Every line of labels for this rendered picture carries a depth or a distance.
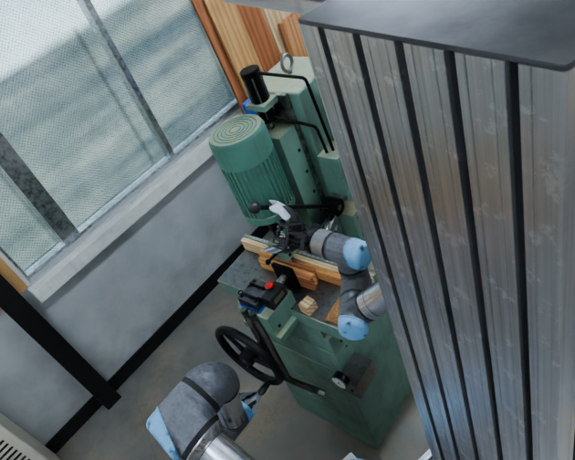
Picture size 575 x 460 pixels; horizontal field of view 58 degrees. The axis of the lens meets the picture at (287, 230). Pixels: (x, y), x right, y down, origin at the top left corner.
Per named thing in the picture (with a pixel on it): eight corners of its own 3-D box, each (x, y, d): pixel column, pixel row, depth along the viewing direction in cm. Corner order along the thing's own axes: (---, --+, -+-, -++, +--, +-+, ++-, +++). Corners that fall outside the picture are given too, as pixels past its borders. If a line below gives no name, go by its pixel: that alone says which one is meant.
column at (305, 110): (308, 247, 209) (243, 89, 164) (337, 212, 220) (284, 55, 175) (354, 261, 195) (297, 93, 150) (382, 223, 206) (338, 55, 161)
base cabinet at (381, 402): (297, 406, 249) (244, 316, 205) (359, 317, 277) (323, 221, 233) (377, 450, 221) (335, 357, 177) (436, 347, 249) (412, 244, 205)
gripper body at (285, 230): (272, 220, 140) (307, 229, 132) (292, 217, 146) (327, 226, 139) (269, 246, 141) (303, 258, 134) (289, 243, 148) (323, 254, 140)
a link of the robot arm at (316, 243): (339, 230, 136) (336, 259, 138) (326, 226, 139) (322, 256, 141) (323, 233, 130) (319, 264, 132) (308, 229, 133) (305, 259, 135)
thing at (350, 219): (339, 236, 184) (330, 211, 176) (350, 224, 187) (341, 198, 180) (361, 242, 178) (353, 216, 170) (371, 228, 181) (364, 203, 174)
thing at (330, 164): (329, 192, 173) (316, 156, 164) (342, 175, 177) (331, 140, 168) (350, 196, 168) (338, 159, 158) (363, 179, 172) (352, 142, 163)
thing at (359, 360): (341, 391, 186) (336, 379, 181) (359, 363, 192) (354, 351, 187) (361, 400, 181) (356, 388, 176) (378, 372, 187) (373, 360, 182)
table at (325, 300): (206, 308, 196) (199, 297, 192) (255, 253, 211) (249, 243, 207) (335, 368, 158) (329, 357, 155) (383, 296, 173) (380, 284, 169)
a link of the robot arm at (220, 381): (211, 335, 125) (233, 399, 165) (180, 370, 120) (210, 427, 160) (247, 362, 121) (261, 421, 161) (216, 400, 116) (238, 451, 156)
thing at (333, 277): (261, 259, 197) (257, 252, 195) (265, 256, 198) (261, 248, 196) (397, 305, 161) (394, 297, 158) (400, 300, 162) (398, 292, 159)
